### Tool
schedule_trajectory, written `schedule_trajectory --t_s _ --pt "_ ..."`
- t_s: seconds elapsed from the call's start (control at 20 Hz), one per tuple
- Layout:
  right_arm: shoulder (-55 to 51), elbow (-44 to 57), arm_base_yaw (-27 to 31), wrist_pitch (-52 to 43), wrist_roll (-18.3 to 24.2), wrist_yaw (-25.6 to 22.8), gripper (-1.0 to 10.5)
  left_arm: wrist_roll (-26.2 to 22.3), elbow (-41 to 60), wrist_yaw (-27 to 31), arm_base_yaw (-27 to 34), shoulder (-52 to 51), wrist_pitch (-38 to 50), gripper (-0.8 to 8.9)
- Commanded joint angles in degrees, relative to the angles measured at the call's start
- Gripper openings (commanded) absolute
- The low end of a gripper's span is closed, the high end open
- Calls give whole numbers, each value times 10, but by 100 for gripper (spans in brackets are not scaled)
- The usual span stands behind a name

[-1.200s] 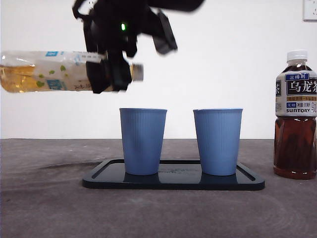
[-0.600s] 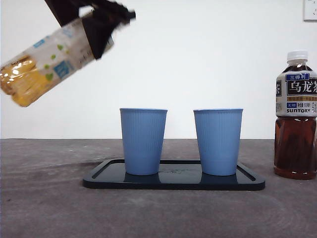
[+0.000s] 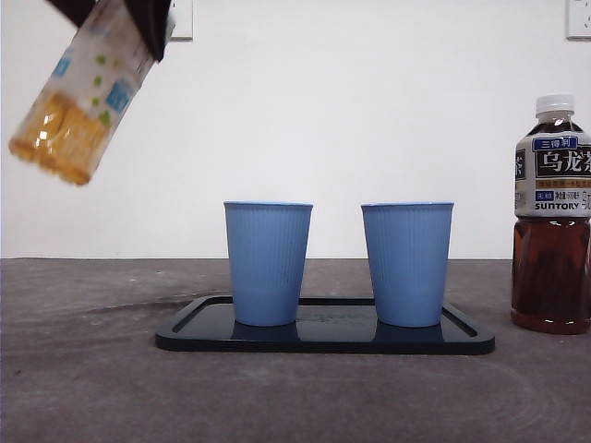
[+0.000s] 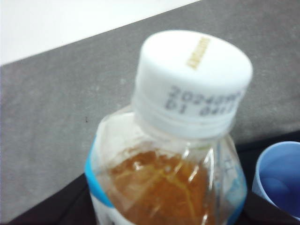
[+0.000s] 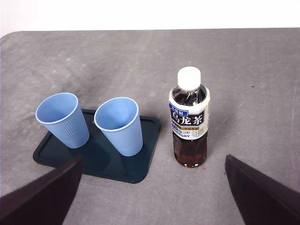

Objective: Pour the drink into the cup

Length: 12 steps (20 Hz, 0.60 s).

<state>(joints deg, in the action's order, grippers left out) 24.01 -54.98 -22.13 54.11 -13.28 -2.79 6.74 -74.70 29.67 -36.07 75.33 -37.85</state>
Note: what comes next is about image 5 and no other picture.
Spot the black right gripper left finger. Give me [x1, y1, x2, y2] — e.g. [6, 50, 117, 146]
[0, 157, 83, 225]

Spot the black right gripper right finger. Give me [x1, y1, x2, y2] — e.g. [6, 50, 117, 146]
[225, 154, 300, 225]

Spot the dark oolong tea bottle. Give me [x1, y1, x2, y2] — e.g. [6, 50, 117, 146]
[168, 66, 210, 169]

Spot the blue ribbed plastic cup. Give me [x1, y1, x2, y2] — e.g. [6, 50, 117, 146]
[35, 92, 90, 149]
[93, 97, 144, 157]

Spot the dark blue rectangular tray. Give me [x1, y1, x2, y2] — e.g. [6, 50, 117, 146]
[32, 108, 162, 184]

